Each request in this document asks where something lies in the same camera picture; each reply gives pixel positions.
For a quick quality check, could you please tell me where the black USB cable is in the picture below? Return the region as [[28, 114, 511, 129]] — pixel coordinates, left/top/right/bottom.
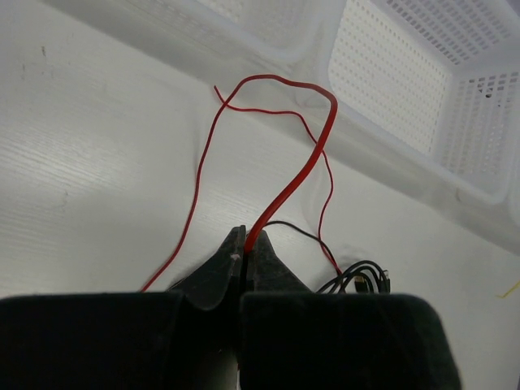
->
[[316, 259, 392, 294]]

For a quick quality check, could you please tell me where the red black twisted wire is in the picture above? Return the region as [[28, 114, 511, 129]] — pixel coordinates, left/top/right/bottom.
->
[[266, 220, 345, 277]]

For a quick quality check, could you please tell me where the yellow wire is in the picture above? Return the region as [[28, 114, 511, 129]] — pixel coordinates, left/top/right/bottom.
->
[[496, 278, 520, 299]]

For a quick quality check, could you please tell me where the middle white perforated basket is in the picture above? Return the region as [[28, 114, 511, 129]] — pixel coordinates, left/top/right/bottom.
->
[[180, 1, 519, 204]]

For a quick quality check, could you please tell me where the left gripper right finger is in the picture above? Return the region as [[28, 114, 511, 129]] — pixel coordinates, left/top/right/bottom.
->
[[239, 229, 462, 390]]

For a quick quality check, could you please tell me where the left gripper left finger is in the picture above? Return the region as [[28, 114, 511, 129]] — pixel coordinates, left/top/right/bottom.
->
[[1, 227, 245, 389]]

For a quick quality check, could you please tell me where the thin red wire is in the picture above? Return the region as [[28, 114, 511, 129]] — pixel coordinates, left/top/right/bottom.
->
[[140, 73, 345, 293]]

